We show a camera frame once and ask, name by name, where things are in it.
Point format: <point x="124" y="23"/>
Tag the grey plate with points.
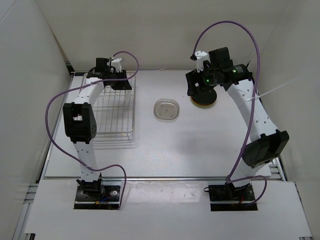
<point x="166" y="109"/>

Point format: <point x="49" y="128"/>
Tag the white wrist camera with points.
<point x="200" y="57"/>
<point x="116" y="64"/>

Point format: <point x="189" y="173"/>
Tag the black plate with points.
<point x="204" y="99"/>

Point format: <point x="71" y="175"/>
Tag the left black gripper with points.
<point x="123" y="85"/>

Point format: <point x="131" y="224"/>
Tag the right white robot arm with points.
<point x="264" y="141"/>

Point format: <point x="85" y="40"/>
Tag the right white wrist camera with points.
<point x="200" y="57"/>

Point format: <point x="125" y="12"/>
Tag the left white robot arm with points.
<point x="80" y="123"/>

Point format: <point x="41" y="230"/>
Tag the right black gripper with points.
<point x="194" y="77"/>

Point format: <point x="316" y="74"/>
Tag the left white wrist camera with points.
<point x="116" y="64"/>

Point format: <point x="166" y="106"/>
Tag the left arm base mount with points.
<point x="112" y="197"/>

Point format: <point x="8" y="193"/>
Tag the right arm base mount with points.
<point x="227" y="198"/>

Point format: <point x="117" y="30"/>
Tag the metal wire dish rack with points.
<point x="114" y="115"/>

